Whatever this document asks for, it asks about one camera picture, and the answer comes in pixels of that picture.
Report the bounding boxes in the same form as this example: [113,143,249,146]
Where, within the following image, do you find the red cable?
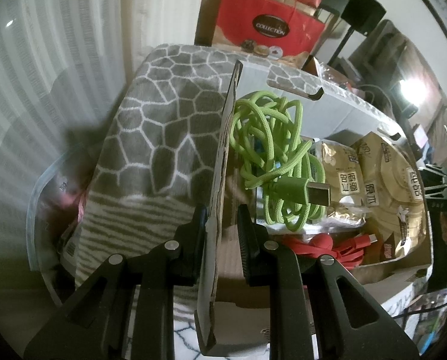
[283,232,380,271]

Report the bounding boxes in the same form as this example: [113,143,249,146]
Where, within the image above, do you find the plastic bag of small parts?
[306,58,355,91]

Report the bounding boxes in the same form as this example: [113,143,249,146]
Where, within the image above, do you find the grey patterned blanket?
[73,43,310,360]

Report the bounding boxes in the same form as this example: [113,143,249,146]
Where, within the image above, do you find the red gift bag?
[212,0,327,59]

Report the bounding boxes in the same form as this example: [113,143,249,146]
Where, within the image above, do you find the gold snack packet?
[313,139,368,227]
[351,131,428,267]

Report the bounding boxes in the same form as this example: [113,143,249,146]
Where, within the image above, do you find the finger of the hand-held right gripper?
[423,163,447,181]
[422,184,447,200]

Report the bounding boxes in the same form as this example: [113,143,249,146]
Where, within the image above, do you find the lit lamp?
[394,79,421,106]

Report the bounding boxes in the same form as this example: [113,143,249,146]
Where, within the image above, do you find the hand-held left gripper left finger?
[23,203,209,360]

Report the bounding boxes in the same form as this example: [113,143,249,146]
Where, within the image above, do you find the clear plastic storage bag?
[26,154,97,297]

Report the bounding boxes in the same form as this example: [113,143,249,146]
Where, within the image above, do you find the white hexagon print cardboard box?
[193,59,434,359]

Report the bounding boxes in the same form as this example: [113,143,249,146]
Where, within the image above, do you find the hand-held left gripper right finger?
[236,203,421,360]

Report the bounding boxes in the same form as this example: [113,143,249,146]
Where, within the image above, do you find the green braided cable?
[231,90,331,233]

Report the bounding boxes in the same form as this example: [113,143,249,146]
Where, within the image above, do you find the black electronic device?
[398,103,419,121]

